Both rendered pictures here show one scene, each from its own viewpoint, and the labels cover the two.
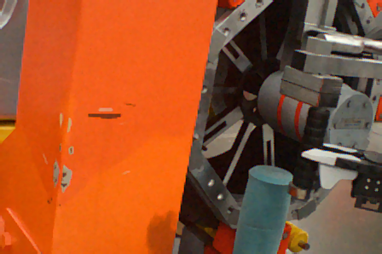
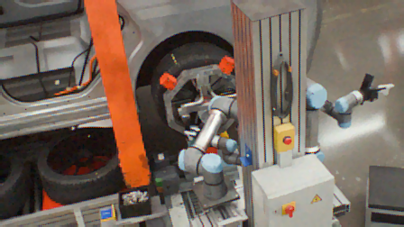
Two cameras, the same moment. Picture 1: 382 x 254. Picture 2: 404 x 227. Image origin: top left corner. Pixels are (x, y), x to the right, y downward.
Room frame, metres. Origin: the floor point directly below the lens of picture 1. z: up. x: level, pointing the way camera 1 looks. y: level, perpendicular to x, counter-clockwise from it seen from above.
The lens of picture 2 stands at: (-1.76, -1.71, 3.12)
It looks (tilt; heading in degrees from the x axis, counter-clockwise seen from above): 36 degrees down; 28
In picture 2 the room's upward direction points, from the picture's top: 7 degrees counter-clockwise
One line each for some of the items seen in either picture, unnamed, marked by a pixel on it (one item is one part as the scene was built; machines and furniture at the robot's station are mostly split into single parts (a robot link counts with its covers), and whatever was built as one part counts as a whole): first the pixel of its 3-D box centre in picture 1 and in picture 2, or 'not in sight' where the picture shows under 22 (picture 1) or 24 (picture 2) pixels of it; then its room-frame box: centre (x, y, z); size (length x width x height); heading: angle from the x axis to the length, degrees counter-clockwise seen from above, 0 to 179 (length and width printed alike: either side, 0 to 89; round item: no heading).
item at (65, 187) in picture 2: not in sight; (85, 164); (0.79, 0.66, 0.39); 0.66 x 0.66 x 0.24
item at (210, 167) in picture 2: not in sight; (211, 167); (0.43, -0.57, 0.98); 0.13 x 0.12 x 0.14; 85
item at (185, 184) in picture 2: not in sight; (202, 167); (1.29, -0.04, 0.13); 0.50 x 0.36 x 0.10; 127
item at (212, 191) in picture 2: not in sight; (214, 183); (0.43, -0.58, 0.87); 0.15 x 0.15 x 0.10
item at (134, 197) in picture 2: not in sight; (134, 202); (0.45, 0.02, 0.51); 0.20 x 0.14 x 0.13; 120
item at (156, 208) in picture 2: not in sight; (133, 212); (0.44, 0.04, 0.44); 0.43 x 0.17 x 0.03; 127
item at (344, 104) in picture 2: not in sight; (345, 104); (0.93, -1.19, 1.21); 0.11 x 0.08 x 0.09; 148
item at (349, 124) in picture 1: (313, 110); (206, 108); (1.12, -0.22, 0.85); 0.21 x 0.14 x 0.14; 37
